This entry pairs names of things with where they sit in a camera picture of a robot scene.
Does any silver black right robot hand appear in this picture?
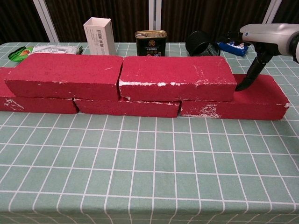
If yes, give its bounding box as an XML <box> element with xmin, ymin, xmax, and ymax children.
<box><xmin>217</xmin><ymin>23</ymin><xmax>299</xmax><ymax>92</ymax></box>

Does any red brick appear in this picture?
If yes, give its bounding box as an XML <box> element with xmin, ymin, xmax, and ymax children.
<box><xmin>119</xmin><ymin>56</ymin><xmax>238</xmax><ymax>102</ymax></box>
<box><xmin>74</xmin><ymin>97</ymin><xmax>182</xmax><ymax>118</ymax></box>
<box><xmin>0</xmin><ymin>67</ymin><xmax>80</xmax><ymax>114</ymax></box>
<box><xmin>4</xmin><ymin>53</ymin><xmax>124</xmax><ymax>101</ymax></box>
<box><xmin>180</xmin><ymin>74</ymin><xmax>291</xmax><ymax>121</ymax></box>

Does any dark brown partition panel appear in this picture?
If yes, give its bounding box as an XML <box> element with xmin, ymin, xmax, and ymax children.
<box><xmin>161</xmin><ymin>0</ymin><xmax>271</xmax><ymax>43</ymax></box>
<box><xmin>44</xmin><ymin>0</ymin><xmax>155</xmax><ymax>43</ymax></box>
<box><xmin>277</xmin><ymin>0</ymin><xmax>299</xmax><ymax>25</ymax></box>
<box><xmin>0</xmin><ymin>0</ymin><xmax>51</xmax><ymax>45</ymax></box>

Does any blue cookie packet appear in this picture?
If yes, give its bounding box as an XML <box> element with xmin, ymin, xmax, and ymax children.
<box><xmin>216</xmin><ymin>41</ymin><xmax>249</xmax><ymax>56</ymax></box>

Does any black mesh pen cup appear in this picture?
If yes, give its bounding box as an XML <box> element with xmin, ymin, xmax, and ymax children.
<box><xmin>186</xmin><ymin>30</ymin><xmax>221</xmax><ymax>56</ymax></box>

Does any black gold luncheon meat can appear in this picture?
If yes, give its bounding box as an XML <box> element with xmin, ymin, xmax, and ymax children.
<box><xmin>135</xmin><ymin>30</ymin><xmax>168</xmax><ymax>57</ymax></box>

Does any white open carton box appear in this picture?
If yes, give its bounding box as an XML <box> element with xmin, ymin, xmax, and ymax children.
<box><xmin>83</xmin><ymin>17</ymin><xmax>117</xmax><ymax>56</ymax></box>

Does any green checked tablecloth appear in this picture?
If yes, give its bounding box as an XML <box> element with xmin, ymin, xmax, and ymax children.
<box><xmin>0</xmin><ymin>42</ymin><xmax>299</xmax><ymax>224</ymax></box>

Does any green white snack bag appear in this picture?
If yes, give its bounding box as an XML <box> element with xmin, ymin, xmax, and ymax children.
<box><xmin>8</xmin><ymin>45</ymin><xmax>84</xmax><ymax>62</ymax></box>

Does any white partition frame post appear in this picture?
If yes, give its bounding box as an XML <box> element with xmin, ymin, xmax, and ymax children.
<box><xmin>32</xmin><ymin>0</ymin><xmax>59</xmax><ymax>43</ymax></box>
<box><xmin>256</xmin><ymin>0</ymin><xmax>283</xmax><ymax>43</ymax></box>
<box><xmin>148</xmin><ymin>0</ymin><xmax>162</xmax><ymax>43</ymax></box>

